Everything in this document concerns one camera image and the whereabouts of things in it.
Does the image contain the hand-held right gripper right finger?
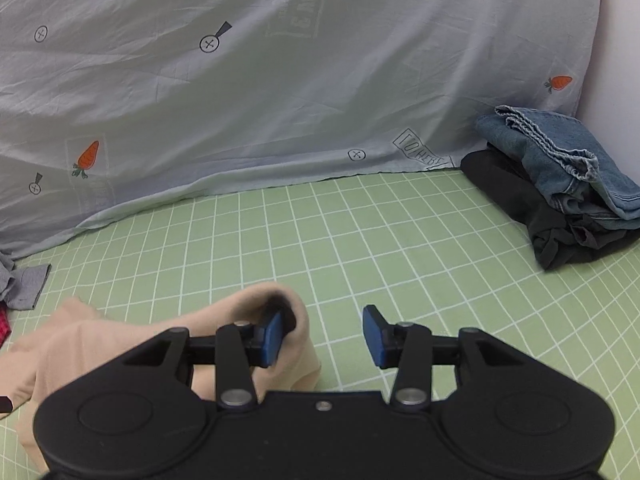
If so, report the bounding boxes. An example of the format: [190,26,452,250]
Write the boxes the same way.
[362,304,522,409]

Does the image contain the beige long-sleeve shirt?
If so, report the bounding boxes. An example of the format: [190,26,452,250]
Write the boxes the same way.
[0,282,322,473]

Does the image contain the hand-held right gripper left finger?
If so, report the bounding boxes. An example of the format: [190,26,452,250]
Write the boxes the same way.
[122,307,297,409]

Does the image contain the grey carrot-print blanket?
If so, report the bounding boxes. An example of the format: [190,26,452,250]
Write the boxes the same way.
[0,0,603,261]

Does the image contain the folded blue jeans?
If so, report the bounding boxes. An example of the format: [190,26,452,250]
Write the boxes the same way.
[474,105,640,221]

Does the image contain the folded black garment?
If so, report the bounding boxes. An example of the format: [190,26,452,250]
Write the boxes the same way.
[460,150,640,272]

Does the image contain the grey garment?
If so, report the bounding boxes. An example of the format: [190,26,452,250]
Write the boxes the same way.
[0,249,52,310]

